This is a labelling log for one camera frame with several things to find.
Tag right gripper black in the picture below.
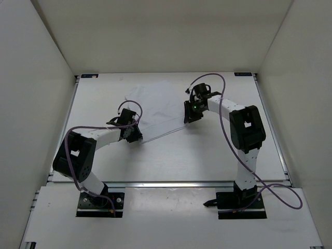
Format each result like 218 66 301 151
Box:
185 100 206 124

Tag white skirt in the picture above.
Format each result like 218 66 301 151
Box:
125 81 186 143

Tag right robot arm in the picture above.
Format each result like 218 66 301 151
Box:
184 83 266 208

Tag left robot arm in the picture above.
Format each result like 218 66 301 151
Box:
52 108 143 206

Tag right blue corner label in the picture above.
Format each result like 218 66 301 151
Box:
234 72 252 77

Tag blue corner label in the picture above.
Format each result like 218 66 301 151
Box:
234 72 252 77
80 74 99 78

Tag left blue corner label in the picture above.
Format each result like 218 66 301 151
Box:
80 74 99 78

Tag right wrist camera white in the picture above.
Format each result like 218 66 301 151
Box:
185 85 193 95

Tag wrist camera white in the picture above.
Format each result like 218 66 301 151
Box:
185 85 193 95
117 105 131 117

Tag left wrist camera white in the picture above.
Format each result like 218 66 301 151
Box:
117 105 131 117

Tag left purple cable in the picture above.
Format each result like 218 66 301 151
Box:
63 100 143 216

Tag purple cable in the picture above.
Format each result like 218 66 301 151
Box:
63 100 143 216
189 74 303 216

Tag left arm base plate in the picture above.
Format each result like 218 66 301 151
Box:
76 188 125 218

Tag aluminium front rail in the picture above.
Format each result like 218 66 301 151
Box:
46 181 291 189

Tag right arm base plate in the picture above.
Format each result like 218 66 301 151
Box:
203 186 267 220

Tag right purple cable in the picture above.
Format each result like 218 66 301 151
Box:
189 74 303 216

